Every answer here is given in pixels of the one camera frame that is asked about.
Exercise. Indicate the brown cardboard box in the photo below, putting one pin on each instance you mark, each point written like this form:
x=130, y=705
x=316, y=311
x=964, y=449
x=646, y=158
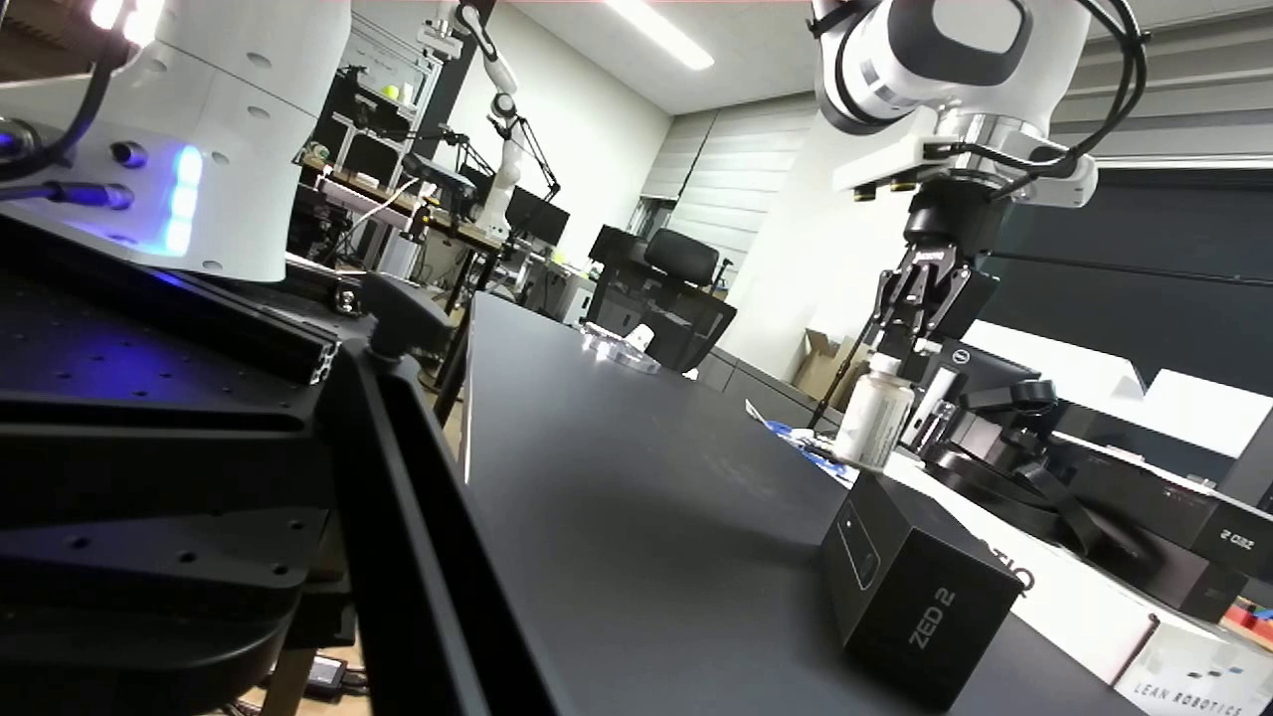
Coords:
x=822, y=360

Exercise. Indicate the black background monitor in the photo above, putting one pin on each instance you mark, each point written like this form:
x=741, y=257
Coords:
x=539, y=216

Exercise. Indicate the grey window roller blind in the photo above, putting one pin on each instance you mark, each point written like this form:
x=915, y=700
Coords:
x=1194, y=111

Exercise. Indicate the black perforated mounting platform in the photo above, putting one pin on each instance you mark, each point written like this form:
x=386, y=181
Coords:
x=145, y=423

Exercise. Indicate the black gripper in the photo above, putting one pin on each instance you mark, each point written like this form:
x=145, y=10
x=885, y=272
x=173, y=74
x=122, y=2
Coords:
x=955, y=220

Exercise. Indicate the blue printed paper sheet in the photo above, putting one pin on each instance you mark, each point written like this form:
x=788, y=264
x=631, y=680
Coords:
x=797, y=436

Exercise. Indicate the small white plastic bottle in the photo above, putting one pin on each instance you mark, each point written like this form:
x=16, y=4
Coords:
x=871, y=423

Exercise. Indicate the cluttered background desk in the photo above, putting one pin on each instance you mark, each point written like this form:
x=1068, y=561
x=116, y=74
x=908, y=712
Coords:
x=383, y=200

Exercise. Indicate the grey power adapter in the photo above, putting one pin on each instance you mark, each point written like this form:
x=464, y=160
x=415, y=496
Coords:
x=333, y=676

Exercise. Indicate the black office chair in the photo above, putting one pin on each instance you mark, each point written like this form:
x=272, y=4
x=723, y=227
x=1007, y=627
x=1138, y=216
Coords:
x=680, y=298
x=618, y=264

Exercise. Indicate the red orange small item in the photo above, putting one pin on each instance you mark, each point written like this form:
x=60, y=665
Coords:
x=1256, y=622

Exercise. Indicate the white paper window sheet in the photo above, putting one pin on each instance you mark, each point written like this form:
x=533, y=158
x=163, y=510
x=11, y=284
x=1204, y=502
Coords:
x=1216, y=409
x=1048, y=354

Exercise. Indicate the small white carton box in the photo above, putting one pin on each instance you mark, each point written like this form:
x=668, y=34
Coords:
x=1194, y=676

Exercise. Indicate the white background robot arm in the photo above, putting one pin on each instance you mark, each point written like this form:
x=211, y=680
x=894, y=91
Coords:
x=501, y=132

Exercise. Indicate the black ZED camera box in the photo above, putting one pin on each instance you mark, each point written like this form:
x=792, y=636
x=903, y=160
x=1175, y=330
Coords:
x=915, y=596

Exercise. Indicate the large black printer box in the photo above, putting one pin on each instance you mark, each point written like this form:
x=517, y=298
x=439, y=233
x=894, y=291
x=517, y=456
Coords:
x=1167, y=524

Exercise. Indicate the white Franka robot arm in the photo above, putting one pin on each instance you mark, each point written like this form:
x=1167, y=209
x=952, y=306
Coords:
x=223, y=132

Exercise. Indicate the black boxy device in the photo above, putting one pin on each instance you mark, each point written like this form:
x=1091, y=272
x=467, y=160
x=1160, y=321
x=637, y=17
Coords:
x=999, y=409

